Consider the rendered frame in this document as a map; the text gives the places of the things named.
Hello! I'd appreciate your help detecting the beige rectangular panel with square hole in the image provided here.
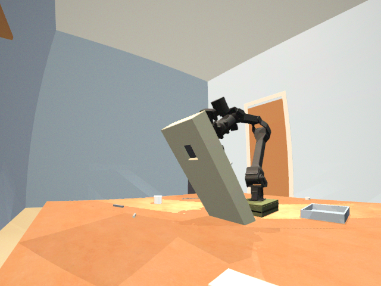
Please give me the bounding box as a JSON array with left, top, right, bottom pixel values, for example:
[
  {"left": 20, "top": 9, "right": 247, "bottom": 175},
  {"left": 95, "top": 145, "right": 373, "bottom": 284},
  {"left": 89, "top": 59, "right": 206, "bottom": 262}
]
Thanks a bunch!
[{"left": 161, "top": 111, "right": 256, "bottom": 225}]

